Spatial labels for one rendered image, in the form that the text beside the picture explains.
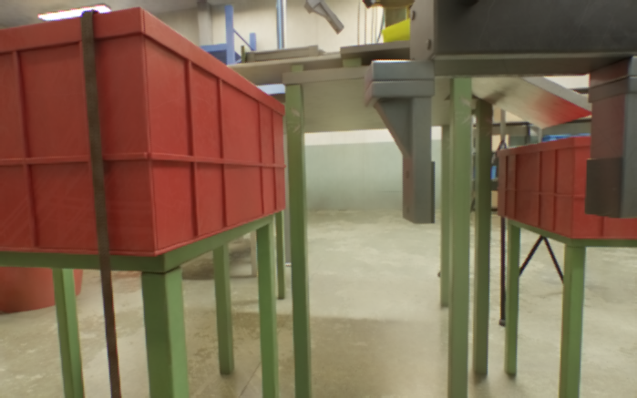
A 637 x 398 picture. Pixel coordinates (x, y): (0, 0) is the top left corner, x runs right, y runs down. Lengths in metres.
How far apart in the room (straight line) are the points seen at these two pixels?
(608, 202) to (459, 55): 0.14
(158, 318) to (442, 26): 0.36
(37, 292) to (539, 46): 2.31
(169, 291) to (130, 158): 0.14
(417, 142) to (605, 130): 0.13
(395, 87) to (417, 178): 0.06
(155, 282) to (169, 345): 0.07
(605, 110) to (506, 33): 0.10
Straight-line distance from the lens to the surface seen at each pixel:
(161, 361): 0.40
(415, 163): 0.21
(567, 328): 0.97
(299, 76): 0.84
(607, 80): 0.29
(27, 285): 2.31
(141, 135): 0.33
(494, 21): 0.23
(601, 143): 0.29
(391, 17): 1.18
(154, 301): 0.38
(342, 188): 6.17
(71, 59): 0.39
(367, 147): 6.15
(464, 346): 0.92
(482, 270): 1.18
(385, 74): 0.21
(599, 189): 0.29
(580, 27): 0.26
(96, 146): 0.35
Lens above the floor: 0.69
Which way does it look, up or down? 4 degrees down
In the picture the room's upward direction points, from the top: 1 degrees counter-clockwise
